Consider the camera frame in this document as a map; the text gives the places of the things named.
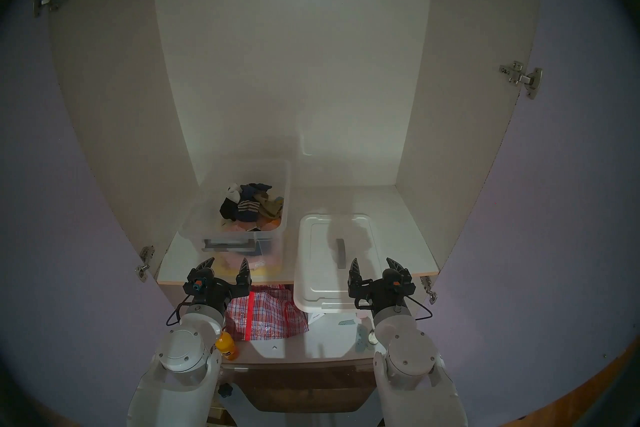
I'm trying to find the white bin lid grey handle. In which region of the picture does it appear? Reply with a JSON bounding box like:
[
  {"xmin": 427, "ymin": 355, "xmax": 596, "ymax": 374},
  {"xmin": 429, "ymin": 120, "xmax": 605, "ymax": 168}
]
[{"xmin": 293, "ymin": 213, "xmax": 387, "ymax": 314}]

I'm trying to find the plain navy sock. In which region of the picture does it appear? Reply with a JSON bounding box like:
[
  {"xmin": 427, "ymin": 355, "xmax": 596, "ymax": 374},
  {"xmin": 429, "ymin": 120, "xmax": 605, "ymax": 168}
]
[{"xmin": 241, "ymin": 183, "xmax": 274, "ymax": 200}]

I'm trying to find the brown wooden panel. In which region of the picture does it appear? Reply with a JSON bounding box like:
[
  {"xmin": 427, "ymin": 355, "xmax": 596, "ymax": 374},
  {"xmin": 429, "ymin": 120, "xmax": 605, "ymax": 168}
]
[{"xmin": 232, "ymin": 365, "xmax": 379, "ymax": 412}]

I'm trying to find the red plaid woven bag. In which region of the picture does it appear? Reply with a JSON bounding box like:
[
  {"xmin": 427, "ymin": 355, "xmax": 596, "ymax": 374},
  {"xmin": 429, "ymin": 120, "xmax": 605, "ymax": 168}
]
[{"xmin": 225, "ymin": 284, "xmax": 310, "ymax": 342}]

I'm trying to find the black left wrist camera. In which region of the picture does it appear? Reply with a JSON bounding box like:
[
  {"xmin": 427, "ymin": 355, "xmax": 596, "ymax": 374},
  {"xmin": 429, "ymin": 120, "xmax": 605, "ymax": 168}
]
[{"xmin": 186, "ymin": 269, "xmax": 208, "ymax": 295}]

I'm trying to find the clear plastic storage bin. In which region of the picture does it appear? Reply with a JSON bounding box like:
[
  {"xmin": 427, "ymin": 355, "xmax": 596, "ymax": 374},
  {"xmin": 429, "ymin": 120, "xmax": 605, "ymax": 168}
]
[{"xmin": 181, "ymin": 159, "xmax": 292, "ymax": 277}]

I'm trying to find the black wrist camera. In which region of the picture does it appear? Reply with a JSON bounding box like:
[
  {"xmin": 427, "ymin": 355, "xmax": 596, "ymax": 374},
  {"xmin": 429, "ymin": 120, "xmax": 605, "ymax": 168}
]
[
  {"xmin": 381, "ymin": 268, "xmax": 405, "ymax": 294},
  {"xmin": 186, "ymin": 269, "xmax": 208, "ymax": 295}
]

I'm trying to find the thin black right camera cable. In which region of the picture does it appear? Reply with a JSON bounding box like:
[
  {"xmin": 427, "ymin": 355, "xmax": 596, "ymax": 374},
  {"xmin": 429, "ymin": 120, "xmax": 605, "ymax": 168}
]
[{"xmin": 405, "ymin": 296, "xmax": 434, "ymax": 321}]

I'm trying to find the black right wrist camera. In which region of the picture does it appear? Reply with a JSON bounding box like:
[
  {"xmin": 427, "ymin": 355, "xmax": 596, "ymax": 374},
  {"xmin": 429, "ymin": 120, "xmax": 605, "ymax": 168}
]
[{"xmin": 381, "ymin": 268, "xmax": 405, "ymax": 294}]

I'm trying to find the olive green sock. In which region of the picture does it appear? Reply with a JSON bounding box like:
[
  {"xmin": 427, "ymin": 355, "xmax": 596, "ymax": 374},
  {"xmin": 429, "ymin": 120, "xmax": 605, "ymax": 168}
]
[{"xmin": 257, "ymin": 196, "xmax": 282, "ymax": 220}]

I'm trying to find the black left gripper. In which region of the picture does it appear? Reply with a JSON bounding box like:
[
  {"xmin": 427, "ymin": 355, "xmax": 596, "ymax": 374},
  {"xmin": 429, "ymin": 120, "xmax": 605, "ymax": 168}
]
[{"xmin": 182, "ymin": 257, "xmax": 252, "ymax": 314}]

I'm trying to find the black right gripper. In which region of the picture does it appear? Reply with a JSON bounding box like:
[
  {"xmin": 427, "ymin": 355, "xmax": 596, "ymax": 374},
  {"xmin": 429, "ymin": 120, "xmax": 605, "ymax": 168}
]
[{"xmin": 348, "ymin": 256, "xmax": 417, "ymax": 318}]

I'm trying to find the thin black camera cable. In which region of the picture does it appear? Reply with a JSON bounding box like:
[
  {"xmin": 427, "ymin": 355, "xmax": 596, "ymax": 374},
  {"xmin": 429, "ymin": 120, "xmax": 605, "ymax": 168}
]
[
  {"xmin": 166, "ymin": 295, "xmax": 194, "ymax": 327},
  {"xmin": 405, "ymin": 296, "xmax": 434, "ymax": 321}
]

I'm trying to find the white wardrobe cabinet body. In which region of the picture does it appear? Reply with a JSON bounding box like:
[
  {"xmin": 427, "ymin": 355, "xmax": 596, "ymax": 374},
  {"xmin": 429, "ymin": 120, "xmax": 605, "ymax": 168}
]
[{"xmin": 47, "ymin": 0, "xmax": 547, "ymax": 287}]

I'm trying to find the steel cabinet door hinge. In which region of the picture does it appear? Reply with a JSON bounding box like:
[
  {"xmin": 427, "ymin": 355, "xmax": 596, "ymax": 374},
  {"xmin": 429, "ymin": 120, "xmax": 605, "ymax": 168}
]
[
  {"xmin": 420, "ymin": 275, "xmax": 439, "ymax": 305},
  {"xmin": 33, "ymin": 0, "xmax": 70, "ymax": 18},
  {"xmin": 134, "ymin": 245, "xmax": 156, "ymax": 281},
  {"xmin": 499, "ymin": 61, "xmax": 544, "ymax": 100}
]

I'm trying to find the orange juice bottle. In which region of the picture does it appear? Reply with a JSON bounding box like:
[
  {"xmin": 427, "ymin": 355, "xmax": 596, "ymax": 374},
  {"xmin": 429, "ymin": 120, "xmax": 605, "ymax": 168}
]
[{"xmin": 215, "ymin": 331, "xmax": 240, "ymax": 361}]

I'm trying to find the thin black left camera cable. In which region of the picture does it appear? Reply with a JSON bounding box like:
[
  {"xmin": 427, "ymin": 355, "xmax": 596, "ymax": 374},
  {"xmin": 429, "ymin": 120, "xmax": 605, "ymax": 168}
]
[{"xmin": 166, "ymin": 295, "xmax": 194, "ymax": 327}]

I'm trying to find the lavender cabinet door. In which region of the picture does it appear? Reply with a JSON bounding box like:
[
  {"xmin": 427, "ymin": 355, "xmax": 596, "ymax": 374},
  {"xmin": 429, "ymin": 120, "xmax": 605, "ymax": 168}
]
[
  {"xmin": 432, "ymin": 0, "xmax": 640, "ymax": 419},
  {"xmin": 0, "ymin": 0, "xmax": 221, "ymax": 427}
]

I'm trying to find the pink folded cloth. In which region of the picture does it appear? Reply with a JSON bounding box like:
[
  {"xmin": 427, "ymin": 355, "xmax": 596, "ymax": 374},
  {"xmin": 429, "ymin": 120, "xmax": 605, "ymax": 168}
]
[{"xmin": 225, "ymin": 251, "xmax": 273, "ymax": 267}]

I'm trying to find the yellow folded cloth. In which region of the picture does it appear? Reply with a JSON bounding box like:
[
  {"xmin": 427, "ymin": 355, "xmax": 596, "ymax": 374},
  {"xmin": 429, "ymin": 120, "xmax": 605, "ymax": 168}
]
[{"xmin": 220, "ymin": 256, "xmax": 282, "ymax": 277}]

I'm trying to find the glossy white shelf board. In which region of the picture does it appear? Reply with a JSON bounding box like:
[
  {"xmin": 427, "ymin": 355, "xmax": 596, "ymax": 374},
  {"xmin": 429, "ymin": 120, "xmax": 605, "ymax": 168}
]
[{"xmin": 220, "ymin": 310, "xmax": 381, "ymax": 367}]

